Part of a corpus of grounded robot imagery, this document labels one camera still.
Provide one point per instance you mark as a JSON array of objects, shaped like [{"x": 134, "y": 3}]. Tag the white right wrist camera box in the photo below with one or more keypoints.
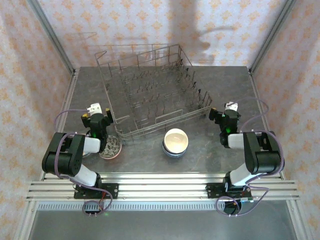
[{"x": 232, "y": 106}]

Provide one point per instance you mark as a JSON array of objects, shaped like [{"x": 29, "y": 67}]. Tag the black electronics module green board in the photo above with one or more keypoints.
[{"x": 232, "y": 208}]

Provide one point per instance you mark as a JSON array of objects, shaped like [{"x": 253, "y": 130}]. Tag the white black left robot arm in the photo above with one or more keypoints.
[{"x": 62, "y": 155}]

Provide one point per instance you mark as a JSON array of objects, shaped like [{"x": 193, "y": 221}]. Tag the grey metal panel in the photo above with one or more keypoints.
[{"x": 162, "y": 225}]

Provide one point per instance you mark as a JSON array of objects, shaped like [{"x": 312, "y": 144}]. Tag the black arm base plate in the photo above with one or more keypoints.
[
  {"x": 112, "y": 190},
  {"x": 212, "y": 190}
]

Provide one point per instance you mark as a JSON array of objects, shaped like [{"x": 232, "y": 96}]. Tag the aluminium frame post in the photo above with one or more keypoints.
[
  {"x": 52, "y": 35},
  {"x": 271, "y": 35}
]

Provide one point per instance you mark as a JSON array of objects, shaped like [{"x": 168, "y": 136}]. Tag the aluminium table side rail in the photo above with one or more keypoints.
[
  {"x": 71, "y": 85},
  {"x": 256, "y": 85}
]

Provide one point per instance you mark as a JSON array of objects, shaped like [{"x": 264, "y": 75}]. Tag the aluminium frame leg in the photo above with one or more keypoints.
[
  {"x": 26, "y": 220},
  {"x": 297, "y": 220}
]

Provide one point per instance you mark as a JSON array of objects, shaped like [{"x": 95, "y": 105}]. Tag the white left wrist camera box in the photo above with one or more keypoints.
[{"x": 95, "y": 108}]

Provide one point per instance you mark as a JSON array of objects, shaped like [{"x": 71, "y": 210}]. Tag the small black connector box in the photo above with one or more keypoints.
[{"x": 90, "y": 210}]

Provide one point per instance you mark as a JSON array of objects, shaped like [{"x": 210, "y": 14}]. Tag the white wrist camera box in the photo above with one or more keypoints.
[
  {"x": 95, "y": 108},
  {"x": 232, "y": 106}
]

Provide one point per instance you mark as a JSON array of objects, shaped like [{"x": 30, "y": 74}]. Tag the aluminium mounting rail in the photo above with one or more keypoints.
[{"x": 162, "y": 185}]

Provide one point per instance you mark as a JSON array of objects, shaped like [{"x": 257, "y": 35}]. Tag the leaf patterned pink bowl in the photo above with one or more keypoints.
[{"x": 112, "y": 147}]

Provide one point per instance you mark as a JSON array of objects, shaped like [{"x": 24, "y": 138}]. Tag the plain cream bowl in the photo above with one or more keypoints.
[{"x": 176, "y": 140}]

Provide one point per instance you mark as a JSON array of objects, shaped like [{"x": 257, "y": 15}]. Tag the blue yellow patterned bowl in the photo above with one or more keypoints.
[{"x": 175, "y": 156}]

